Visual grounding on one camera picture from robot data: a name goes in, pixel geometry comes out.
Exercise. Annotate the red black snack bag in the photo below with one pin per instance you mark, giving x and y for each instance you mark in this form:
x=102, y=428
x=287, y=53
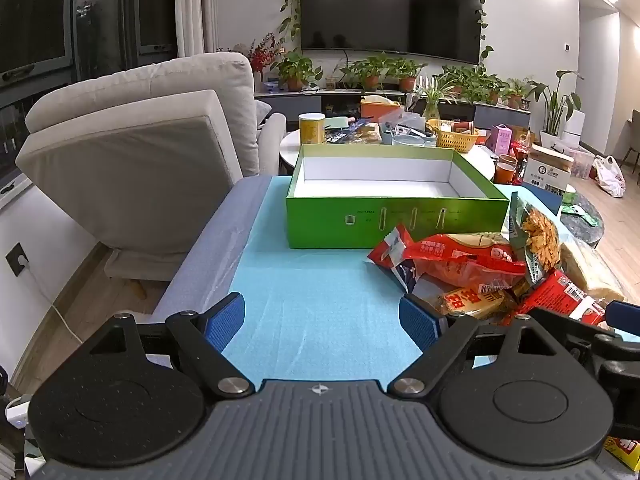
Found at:
x=520, y=160

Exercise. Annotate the orange paper cup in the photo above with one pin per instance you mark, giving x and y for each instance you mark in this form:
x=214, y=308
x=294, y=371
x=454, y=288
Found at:
x=507, y=159
x=504, y=175

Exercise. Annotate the green cardboard box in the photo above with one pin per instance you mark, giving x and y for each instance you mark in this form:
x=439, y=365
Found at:
x=325, y=220

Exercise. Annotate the red berry flower arrangement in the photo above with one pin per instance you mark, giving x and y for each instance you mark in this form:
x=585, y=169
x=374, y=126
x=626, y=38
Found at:
x=260, y=55

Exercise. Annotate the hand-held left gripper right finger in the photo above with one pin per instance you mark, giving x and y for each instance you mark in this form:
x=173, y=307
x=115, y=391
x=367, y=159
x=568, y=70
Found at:
x=417, y=320

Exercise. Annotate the yellow canister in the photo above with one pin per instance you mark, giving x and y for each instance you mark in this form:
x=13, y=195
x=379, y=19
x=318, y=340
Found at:
x=312, y=130

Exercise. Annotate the light green case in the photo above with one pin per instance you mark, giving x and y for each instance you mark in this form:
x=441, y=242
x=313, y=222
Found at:
x=337, y=123

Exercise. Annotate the spider plant in glass vase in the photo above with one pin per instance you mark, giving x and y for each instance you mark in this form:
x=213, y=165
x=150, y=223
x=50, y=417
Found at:
x=434, y=97

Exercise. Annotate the orange tissue box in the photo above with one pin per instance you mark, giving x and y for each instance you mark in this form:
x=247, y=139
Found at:
x=380, y=110

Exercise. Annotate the grey cushion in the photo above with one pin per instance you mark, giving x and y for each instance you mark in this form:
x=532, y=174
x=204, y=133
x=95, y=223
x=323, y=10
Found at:
x=262, y=112

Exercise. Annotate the black wall socket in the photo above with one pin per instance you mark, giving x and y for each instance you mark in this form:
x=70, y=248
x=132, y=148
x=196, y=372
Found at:
x=17, y=260

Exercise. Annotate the grey television cabinet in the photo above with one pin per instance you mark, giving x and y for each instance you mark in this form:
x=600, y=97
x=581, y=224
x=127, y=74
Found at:
x=290, y=107

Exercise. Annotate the black television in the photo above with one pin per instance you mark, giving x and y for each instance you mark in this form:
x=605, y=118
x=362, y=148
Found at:
x=390, y=10

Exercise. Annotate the green cracker snack packet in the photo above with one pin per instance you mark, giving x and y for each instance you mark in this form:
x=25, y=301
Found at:
x=537, y=240

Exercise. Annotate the tall plant in white pot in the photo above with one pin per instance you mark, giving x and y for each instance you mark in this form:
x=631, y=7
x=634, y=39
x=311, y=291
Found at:
x=555, y=110

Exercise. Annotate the row of potted plants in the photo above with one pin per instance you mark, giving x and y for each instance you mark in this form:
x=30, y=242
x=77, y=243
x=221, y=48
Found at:
x=475, y=85

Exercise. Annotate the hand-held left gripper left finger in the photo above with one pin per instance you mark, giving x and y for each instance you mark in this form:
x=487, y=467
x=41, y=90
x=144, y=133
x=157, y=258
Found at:
x=225, y=322

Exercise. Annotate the red orange snack bag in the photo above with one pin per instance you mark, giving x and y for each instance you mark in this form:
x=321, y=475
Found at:
x=450, y=255

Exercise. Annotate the potted green plant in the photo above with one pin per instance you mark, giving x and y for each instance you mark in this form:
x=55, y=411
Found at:
x=407, y=75
x=370, y=72
x=295, y=70

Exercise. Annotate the yellow red snack packet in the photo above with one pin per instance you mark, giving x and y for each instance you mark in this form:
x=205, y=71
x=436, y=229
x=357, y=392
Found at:
x=470, y=302

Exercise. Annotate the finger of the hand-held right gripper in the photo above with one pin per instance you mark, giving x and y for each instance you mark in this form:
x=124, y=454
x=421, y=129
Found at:
x=622, y=312
x=565, y=325

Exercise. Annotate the white plastic bag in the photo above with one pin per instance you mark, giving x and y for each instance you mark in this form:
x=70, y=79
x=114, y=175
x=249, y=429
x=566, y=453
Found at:
x=610, y=177

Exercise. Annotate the blue grey plastic tray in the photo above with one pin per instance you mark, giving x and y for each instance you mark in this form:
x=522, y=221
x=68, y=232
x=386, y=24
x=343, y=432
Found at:
x=400, y=132

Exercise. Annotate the red labelled snack packet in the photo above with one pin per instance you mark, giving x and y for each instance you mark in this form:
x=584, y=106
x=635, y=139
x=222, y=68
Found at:
x=555, y=292

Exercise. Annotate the dark window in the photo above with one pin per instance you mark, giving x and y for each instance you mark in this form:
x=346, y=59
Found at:
x=40, y=10

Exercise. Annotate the small green packets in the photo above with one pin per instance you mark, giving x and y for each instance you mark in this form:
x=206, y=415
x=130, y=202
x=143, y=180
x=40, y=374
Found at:
x=582, y=212

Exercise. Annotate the pale rice cracker packet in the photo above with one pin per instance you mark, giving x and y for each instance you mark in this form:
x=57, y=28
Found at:
x=590, y=267

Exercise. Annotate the glass measuring jug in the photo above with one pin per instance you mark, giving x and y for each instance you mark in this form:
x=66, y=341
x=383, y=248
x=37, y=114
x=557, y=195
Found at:
x=407, y=141

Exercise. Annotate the brown blue cardboard box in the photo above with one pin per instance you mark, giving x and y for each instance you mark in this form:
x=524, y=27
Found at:
x=547, y=172

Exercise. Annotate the white round table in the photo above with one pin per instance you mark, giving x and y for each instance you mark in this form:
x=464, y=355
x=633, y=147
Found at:
x=290, y=147

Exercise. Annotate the hanging vine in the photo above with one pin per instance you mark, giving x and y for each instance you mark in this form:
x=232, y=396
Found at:
x=482, y=20
x=295, y=0

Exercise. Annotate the white appliance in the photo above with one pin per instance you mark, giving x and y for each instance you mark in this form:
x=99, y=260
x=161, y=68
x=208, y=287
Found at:
x=575, y=125

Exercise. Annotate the dark blue long packet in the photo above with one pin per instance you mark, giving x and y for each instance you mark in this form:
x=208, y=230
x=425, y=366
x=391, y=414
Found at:
x=342, y=136

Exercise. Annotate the beige sofa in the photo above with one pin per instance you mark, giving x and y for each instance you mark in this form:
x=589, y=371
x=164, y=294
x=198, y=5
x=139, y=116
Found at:
x=150, y=160

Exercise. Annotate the yellow woven basket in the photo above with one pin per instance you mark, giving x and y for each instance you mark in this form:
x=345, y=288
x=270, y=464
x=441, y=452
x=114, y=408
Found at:
x=455, y=142

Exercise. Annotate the white curtain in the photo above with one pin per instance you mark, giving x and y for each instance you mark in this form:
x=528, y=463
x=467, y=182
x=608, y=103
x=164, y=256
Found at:
x=192, y=10

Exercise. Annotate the pink carton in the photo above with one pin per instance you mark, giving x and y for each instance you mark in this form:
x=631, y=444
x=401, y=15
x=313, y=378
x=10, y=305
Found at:
x=501, y=140

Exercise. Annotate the clear storage box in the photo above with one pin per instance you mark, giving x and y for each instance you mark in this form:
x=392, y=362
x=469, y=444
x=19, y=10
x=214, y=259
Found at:
x=582, y=162

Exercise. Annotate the dark marble round table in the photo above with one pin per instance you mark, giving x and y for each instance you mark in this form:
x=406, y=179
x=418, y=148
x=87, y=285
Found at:
x=582, y=230

